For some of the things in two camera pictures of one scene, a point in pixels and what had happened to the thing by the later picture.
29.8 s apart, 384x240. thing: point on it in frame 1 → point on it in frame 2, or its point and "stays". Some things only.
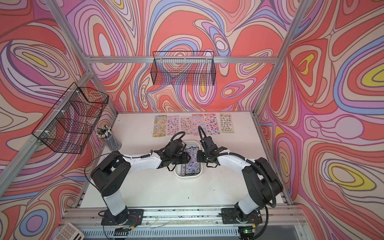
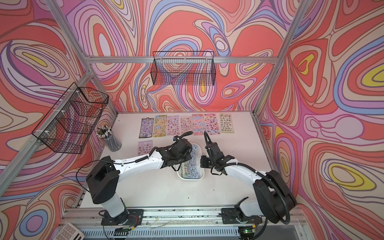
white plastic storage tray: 178,169 stays
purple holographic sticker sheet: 193,166 → 146,130
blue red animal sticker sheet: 198,120 stays
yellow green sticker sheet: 159,129 stays
